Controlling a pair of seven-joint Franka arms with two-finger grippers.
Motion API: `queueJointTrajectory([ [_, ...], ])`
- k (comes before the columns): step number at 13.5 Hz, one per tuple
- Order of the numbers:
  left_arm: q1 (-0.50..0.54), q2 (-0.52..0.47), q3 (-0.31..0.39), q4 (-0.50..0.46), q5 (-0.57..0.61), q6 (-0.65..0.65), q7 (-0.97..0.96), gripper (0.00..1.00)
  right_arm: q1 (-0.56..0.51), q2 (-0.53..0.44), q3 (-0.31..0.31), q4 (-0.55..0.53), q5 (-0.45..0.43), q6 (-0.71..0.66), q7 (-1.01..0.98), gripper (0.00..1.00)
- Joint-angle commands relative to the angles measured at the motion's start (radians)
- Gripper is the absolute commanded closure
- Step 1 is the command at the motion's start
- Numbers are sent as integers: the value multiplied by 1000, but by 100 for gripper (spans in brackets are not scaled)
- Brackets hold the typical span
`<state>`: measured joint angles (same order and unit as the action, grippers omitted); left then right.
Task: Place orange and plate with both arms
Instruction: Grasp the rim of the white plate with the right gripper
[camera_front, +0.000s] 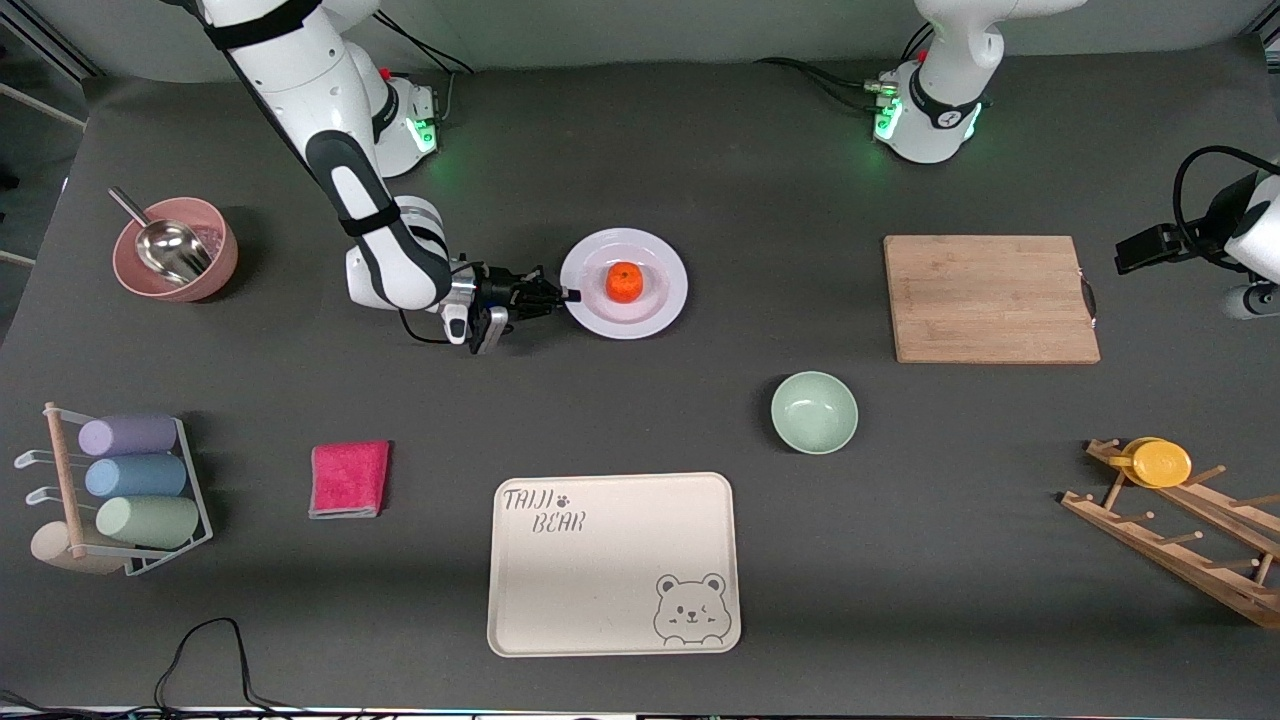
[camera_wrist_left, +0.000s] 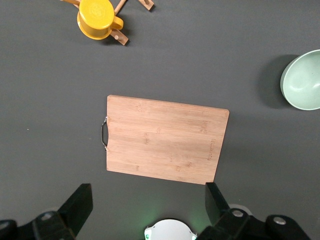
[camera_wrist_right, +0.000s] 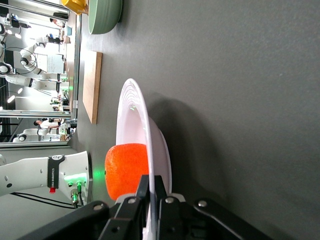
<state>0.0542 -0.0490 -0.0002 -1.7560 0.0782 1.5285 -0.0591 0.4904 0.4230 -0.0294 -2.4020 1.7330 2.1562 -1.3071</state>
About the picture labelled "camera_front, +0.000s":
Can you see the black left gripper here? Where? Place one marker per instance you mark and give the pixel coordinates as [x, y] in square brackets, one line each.
[1213, 222]

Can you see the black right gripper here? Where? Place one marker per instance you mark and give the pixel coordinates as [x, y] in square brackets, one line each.
[497, 287]

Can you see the orange fruit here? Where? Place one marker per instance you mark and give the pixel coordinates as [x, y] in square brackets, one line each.
[625, 282]

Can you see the white round plate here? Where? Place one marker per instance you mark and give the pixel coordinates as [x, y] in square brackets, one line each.
[640, 315]

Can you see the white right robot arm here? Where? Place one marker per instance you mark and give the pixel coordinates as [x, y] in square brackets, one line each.
[300, 90]

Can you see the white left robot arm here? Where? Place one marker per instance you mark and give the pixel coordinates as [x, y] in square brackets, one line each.
[945, 100]

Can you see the yellow small plate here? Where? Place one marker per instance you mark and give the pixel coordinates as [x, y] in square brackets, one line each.
[1162, 465]
[1130, 452]

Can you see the wooden cutting board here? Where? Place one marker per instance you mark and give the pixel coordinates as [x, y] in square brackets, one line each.
[990, 300]

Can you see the pink folded cloth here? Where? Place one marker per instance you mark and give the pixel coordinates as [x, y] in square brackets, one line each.
[349, 480]

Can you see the beige bear print tray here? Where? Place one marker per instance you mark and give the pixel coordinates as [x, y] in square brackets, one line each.
[600, 580]

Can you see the pale green bowl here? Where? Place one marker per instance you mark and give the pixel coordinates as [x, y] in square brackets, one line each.
[814, 413]

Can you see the wooden dish rack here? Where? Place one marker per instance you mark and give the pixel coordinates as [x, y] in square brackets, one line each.
[1180, 560]

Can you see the pink bowl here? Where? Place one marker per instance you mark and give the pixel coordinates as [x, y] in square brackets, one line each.
[222, 262]

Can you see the metal scoop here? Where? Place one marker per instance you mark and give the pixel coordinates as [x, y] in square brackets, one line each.
[172, 250]

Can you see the purple cup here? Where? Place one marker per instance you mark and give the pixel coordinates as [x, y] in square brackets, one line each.
[128, 435]

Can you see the blue cup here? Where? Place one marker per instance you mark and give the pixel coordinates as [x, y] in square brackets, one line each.
[135, 477]

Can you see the green cup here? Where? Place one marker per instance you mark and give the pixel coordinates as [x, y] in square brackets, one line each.
[148, 522]

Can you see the wooden rack rod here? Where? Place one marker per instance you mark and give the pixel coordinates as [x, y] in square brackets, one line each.
[66, 480]

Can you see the beige cup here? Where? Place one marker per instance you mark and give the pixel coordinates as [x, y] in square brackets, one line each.
[50, 548]

